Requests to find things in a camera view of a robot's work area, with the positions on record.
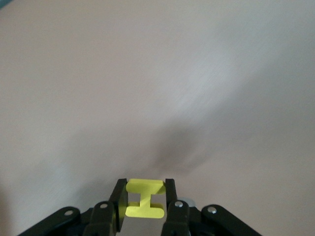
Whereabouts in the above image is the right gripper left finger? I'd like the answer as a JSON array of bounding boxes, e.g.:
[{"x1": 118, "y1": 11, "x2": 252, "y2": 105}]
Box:
[{"x1": 23, "y1": 178, "x2": 129, "y2": 236}]

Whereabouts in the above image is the yellow foam letter H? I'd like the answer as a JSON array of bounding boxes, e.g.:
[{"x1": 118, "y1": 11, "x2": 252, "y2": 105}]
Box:
[{"x1": 125, "y1": 178, "x2": 166, "y2": 219}]

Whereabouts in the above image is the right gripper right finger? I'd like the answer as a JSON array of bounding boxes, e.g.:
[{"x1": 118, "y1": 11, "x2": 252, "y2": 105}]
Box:
[{"x1": 161, "y1": 178, "x2": 261, "y2": 236}]

